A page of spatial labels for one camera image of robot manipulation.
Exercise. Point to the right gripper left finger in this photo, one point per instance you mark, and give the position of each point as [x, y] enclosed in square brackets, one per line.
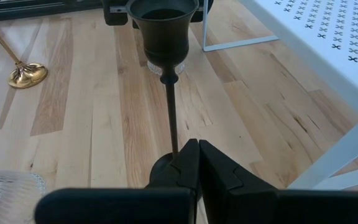
[166, 205]

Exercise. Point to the black aluminium table frame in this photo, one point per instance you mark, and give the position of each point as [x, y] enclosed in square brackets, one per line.
[42, 11]

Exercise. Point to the white perforated metal shelf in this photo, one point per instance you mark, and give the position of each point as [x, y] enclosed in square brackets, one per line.
[322, 37]

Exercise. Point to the black candlestick holder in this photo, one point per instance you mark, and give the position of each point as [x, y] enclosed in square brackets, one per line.
[165, 34]

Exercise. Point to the clear ribbed glass candle holder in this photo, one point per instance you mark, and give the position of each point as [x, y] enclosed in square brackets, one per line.
[8, 193]
[180, 68]

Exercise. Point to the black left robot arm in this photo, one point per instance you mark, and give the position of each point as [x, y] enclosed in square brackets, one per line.
[115, 17]

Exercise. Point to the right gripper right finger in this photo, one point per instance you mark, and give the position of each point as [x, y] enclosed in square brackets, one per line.
[244, 207]

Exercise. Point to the gold candlestick holder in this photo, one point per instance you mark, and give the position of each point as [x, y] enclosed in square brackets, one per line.
[26, 76]

